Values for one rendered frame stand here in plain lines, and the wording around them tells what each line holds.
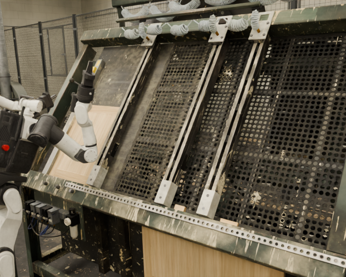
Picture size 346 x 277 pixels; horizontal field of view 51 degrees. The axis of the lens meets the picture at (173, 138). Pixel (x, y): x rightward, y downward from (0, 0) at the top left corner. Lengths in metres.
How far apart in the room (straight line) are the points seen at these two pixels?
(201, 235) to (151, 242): 0.64
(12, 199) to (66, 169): 0.53
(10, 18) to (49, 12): 1.15
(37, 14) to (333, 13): 9.87
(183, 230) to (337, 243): 0.68
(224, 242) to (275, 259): 0.24
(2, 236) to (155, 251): 0.87
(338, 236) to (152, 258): 1.20
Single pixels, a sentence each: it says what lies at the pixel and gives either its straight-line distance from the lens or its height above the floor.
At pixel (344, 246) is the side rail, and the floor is 0.94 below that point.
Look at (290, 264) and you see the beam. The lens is 1.60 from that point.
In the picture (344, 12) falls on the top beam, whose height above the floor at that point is 1.84.
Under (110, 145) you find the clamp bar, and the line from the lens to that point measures 2.29.
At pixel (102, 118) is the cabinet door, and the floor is 1.26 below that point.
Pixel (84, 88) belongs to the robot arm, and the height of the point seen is 1.51.
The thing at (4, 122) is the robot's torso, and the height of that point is 1.35.
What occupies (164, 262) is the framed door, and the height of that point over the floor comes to 0.44.
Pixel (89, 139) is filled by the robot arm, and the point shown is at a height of 1.22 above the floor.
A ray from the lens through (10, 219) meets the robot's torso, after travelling 2.19.
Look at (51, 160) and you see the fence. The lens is 2.66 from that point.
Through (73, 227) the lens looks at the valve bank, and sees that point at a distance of 2.33.
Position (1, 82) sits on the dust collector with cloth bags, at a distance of 8.03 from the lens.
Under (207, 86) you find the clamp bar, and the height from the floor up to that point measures 1.49.
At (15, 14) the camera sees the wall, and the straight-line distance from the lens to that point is 11.09.
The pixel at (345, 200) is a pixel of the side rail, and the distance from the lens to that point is 1.62.
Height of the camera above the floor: 1.65
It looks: 12 degrees down
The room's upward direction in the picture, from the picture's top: 2 degrees counter-clockwise
